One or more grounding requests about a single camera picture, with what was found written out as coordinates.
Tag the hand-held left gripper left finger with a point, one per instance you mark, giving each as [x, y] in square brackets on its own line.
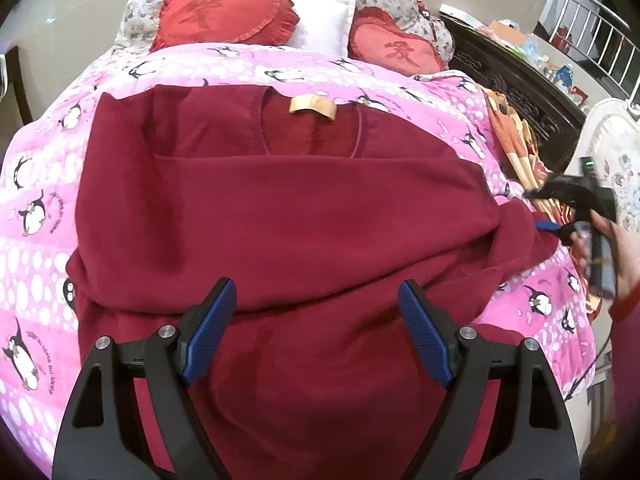
[210, 335]

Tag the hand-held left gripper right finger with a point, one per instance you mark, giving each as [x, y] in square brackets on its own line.
[425, 335]

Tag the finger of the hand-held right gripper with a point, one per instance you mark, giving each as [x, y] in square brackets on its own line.
[536, 192]
[550, 229]

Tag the dark red sweater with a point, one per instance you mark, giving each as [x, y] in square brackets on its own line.
[300, 210]

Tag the person's right forearm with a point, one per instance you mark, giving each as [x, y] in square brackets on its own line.
[627, 360]

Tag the person's right hand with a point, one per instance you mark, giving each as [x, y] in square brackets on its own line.
[627, 260]

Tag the orange patterned cloth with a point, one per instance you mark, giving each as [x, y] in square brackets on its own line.
[520, 145]

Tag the white floral upholstered chair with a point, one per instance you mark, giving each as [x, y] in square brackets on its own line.
[620, 160]

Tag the dark carved wooden cabinet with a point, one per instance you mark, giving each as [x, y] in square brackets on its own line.
[520, 85]

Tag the pile of assorted packages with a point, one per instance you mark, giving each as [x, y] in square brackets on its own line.
[515, 35]

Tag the metal stair railing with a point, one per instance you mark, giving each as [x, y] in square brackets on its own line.
[595, 25]

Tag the pink penguin print blanket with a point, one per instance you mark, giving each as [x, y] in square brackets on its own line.
[40, 270]

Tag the small red heart cushion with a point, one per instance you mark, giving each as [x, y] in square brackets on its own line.
[395, 45]

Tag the white pillow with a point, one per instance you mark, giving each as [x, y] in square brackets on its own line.
[322, 22]

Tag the dark wooden chair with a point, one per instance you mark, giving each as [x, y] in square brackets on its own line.
[17, 85]

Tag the large red heart cushion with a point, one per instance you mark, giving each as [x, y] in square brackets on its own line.
[220, 12]

